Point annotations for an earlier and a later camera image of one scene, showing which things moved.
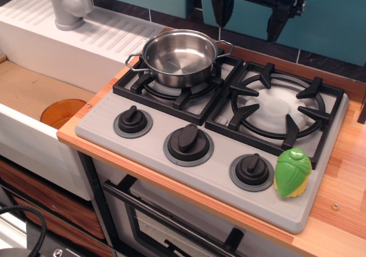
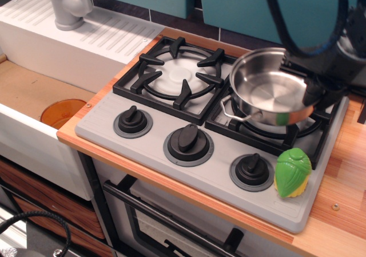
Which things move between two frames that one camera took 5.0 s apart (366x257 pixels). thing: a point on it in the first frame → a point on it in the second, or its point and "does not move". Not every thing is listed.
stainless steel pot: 180,58 → 263,91
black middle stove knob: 189,146 does not move
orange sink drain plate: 58,113 does not move
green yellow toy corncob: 293,169 does not move
